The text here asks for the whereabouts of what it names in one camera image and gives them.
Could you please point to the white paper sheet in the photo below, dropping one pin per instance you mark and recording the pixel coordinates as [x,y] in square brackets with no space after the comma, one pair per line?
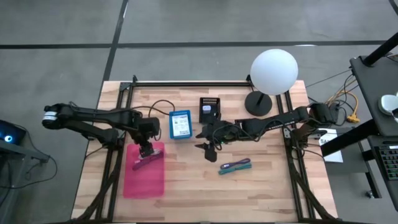
[333,154]

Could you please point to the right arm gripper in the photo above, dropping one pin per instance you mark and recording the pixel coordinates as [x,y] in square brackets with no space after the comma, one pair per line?
[220,132]

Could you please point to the black plastic bin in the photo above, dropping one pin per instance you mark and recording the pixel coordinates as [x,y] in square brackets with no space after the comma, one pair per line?
[214,102]

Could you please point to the black aluminium table frame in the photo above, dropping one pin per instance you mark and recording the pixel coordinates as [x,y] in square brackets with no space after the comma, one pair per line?
[130,90]

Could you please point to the blue plastic bin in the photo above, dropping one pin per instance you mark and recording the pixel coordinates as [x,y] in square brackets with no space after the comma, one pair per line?
[170,124]

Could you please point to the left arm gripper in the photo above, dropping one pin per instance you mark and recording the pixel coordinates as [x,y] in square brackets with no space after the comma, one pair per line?
[148,129]

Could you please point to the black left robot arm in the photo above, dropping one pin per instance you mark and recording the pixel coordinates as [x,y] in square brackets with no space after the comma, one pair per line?
[93,119]

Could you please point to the grey equipment stand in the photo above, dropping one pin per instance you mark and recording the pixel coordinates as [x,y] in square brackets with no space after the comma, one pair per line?
[21,152]

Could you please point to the black keyboard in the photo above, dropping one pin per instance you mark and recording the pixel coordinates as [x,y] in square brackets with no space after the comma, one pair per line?
[389,161]

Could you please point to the white 20W charger adapter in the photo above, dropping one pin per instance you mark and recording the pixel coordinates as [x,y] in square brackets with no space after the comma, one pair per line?
[206,109]

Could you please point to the black device blue light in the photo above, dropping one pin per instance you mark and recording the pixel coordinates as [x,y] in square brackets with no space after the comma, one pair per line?
[11,132]

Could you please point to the black diagonal pole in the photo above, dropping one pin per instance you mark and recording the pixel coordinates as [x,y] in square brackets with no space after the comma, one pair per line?
[381,49]

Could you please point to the white globe lamp black base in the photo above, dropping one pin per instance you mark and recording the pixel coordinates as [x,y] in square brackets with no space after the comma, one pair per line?
[273,71]

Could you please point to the black side desk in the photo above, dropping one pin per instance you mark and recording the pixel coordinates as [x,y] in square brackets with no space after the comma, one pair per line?
[377,84]

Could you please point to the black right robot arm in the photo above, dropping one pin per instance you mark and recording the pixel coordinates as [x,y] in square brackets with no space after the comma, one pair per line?
[280,123]

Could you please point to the black power adapter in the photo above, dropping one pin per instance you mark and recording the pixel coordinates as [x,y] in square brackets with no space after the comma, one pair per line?
[338,112]

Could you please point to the white round device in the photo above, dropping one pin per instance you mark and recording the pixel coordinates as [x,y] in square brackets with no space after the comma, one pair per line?
[388,104]

